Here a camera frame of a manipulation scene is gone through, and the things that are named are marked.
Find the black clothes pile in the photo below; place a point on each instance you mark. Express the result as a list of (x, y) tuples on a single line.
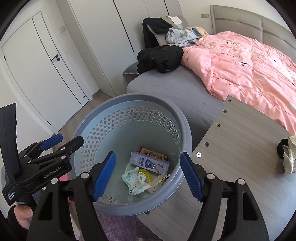
[(162, 59)]

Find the pink duvet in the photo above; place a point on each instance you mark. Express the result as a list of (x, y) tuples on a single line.
[(231, 64)]

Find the grey upholstered headboard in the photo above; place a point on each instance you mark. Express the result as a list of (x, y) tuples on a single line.
[(247, 23)]

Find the grey perforated trash basket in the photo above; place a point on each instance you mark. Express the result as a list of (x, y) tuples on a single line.
[(123, 125)]

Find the red white paper cup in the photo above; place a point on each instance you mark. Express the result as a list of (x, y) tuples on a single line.
[(155, 181)]

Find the black garment on chair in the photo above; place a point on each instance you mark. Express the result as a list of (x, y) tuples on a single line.
[(152, 27)]

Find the yellow plush toy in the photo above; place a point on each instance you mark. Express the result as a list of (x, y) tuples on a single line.
[(199, 31)]

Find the red white snack wrapper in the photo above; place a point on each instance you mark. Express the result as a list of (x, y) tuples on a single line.
[(153, 154)]

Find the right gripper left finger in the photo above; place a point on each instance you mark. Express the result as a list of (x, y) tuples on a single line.
[(51, 219)]

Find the grey bed mattress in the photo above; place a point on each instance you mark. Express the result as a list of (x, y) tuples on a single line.
[(187, 91)]

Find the purple cartoon carton box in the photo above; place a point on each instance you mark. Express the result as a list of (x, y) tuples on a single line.
[(150, 163)]

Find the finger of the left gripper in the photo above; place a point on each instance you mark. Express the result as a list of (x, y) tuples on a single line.
[(68, 149), (51, 142)]

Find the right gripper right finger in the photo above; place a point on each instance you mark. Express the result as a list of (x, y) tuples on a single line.
[(243, 218)]

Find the purple fluffy rug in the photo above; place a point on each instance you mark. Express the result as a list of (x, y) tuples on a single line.
[(124, 227)]

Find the person's left hand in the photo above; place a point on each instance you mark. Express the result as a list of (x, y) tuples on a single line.
[(23, 213)]

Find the cream paper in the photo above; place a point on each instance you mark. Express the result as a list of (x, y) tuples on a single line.
[(288, 146)]

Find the light blue wipes packet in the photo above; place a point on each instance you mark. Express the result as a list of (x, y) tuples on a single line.
[(135, 184)]

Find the white bedroom door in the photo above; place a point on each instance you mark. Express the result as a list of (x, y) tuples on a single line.
[(40, 73)]

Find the white wardrobe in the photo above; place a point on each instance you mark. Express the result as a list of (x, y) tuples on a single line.
[(108, 35)]

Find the grey bedside chair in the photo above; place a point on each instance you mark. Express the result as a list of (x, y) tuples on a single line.
[(184, 24)]

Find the light blue clothes pile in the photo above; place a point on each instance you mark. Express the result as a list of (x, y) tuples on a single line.
[(181, 38)]

